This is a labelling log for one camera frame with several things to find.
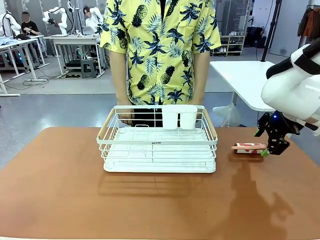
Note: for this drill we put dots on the white plastic drain tray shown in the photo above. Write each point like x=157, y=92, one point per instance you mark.
x=160, y=168

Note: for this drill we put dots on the person's right hand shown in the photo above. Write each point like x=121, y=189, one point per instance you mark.
x=126, y=113

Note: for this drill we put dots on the hanging brown clothes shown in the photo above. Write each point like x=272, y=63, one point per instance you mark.
x=311, y=22

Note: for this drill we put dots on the white lab desk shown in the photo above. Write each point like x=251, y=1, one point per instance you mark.
x=17, y=43
x=72, y=38

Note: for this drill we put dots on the white shoe shelf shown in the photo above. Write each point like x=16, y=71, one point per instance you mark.
x=232, y=45

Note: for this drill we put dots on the seated person in black shirt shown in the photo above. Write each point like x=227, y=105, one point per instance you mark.
x=30, y=26

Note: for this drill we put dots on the person's left hand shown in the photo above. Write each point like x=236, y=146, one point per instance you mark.
x=199, y=110

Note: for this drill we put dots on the black bag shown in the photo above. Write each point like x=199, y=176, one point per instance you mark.
x=255, y=36

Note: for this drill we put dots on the white side table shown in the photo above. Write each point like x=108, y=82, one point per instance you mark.
x=245, y=80

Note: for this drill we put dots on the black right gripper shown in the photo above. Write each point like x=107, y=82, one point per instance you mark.
x=277, y=127

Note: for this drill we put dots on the person in white shirt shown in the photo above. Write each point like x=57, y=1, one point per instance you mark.
x=88, y=18

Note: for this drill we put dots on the grey plastic stool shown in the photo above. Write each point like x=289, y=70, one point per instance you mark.
x=88, y=68

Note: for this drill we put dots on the white plastic utensil holder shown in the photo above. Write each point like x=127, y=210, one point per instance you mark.
x=170, y=117

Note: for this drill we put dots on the person in yellow pineapple shirt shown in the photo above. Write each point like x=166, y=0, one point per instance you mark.
x=160, y=50

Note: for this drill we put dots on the black tripod stand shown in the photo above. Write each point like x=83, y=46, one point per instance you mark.
x=271, y=27

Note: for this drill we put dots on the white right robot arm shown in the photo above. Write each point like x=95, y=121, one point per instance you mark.
x=287, y=92

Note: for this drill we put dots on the person's left forearm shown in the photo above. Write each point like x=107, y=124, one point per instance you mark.
x=201, y=75

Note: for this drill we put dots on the person's right forearm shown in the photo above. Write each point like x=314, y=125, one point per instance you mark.
x=119, y=77

